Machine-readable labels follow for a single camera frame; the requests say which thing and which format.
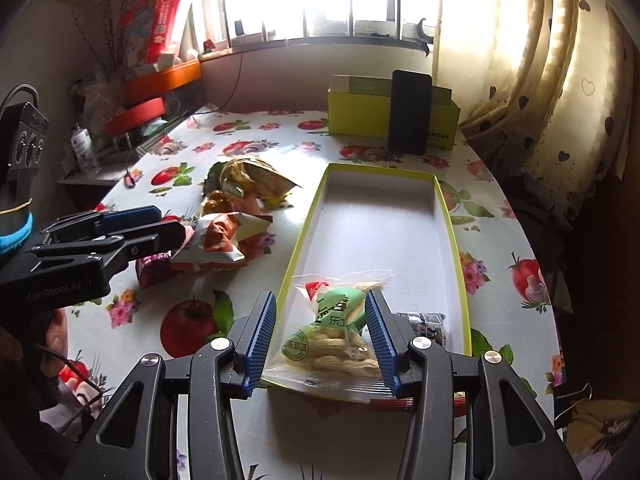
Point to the long yellow snack packet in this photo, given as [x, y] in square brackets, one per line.
[262, 185]

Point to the upright green cardboard box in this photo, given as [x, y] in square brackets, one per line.
[355, 115]

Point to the shallow green cardboard tray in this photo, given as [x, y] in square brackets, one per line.
[380, 220]

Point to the cream heart-print curtain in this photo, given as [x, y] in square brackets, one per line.
[550, 85]

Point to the white and orange snack packet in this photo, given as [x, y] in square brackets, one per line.
[220, 240]

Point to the clear peanut packet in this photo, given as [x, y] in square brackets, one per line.
[325, 345]

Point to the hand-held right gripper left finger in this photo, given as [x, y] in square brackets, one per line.
[264, 340]

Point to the purple snack packet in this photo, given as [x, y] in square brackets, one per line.
[152, 270]

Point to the dried branches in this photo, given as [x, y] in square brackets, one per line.
[112, 25]

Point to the clear packet of orange balls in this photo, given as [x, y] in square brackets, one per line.
[217, 202]

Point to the black binder clip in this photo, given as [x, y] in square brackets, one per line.
[570, 400]

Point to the red and white carton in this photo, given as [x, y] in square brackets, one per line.
[160, 25]

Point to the small dark snack packet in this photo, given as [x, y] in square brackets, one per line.
[425, 325]

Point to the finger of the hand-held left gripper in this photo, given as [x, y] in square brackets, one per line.
[155, 237]
[130, 215]

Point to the white plastic bottle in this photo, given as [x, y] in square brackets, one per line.
[82, 150]

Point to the black window hook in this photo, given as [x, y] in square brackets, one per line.
[424, 35]

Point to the red plastic basket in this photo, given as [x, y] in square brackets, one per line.
[135, 115]

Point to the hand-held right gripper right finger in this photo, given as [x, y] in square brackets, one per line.
[382, 345]

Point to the person's left forearm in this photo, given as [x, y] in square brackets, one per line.
[20, 385]

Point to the black smartphone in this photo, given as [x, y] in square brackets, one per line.
[410, 110]

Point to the person's left hand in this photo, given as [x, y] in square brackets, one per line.
[54, 327]

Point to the orange plastic basket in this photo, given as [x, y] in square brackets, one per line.
[165, 77]

